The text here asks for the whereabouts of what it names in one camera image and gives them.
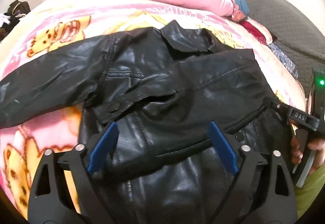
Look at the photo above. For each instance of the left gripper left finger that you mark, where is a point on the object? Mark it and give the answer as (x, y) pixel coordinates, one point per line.
(62, 191)

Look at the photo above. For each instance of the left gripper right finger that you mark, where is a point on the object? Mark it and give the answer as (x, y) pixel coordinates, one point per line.
(262, 190)

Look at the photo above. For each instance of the black leather jacket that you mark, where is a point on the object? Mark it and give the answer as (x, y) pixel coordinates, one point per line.
(162, 87)

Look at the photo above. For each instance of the green sleeve forearm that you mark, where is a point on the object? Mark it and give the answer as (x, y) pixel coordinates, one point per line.
(307, 194)

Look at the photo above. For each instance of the dark clothes pile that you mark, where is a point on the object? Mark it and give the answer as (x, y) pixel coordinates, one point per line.
(16, 11)

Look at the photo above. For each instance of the blue patterned cloth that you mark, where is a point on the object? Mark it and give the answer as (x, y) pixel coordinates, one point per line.
(285, 60)

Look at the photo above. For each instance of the grey quilted headboard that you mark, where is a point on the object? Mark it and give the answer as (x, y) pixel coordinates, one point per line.
(294, 34)

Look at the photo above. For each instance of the red striped pillow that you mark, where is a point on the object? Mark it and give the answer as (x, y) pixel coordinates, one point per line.
(258, 31)

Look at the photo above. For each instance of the blue floral pillow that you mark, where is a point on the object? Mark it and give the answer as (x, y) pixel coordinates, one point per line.
(241, 10)

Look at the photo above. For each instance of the pink cartoon fleece blanket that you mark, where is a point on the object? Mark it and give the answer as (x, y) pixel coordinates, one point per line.
(57, 23)

